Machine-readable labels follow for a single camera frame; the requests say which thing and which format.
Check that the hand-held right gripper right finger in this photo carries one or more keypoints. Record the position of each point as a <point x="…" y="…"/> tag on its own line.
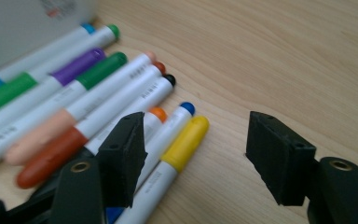
<point x="279" y="158"/>

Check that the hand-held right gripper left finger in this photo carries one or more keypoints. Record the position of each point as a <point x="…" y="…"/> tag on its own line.
<point x="121" y="161"/>

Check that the yellow cap marker pen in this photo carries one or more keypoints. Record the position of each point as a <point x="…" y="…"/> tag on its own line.
<point x="185" y="143"/>

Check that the group of coloured markers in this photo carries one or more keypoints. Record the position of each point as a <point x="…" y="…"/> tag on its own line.
<point x="112" y="86"/>

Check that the purple cap marker pen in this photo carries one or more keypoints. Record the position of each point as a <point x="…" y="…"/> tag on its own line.
<point x="77" y="67"/>

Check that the light green cap marker pen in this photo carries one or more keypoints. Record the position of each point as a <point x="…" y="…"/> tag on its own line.
<point x="80" y="49"/>

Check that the light blue cap marker pen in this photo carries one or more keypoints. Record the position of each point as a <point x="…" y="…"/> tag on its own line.
<point x="43" y="52"/>

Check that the white plastic bin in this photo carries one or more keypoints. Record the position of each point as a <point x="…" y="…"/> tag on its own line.
<point x="21" y="28"/>

